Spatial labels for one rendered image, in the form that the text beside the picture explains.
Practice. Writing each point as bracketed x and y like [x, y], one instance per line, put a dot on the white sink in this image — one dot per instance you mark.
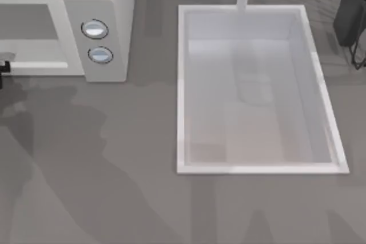
[251, 98]

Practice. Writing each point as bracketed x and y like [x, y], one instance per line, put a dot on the round silver microwave knob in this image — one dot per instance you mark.
[94, 28]
[100, 55]

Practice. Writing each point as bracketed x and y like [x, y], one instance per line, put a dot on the pale microwave oven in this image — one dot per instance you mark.
[117, 12]

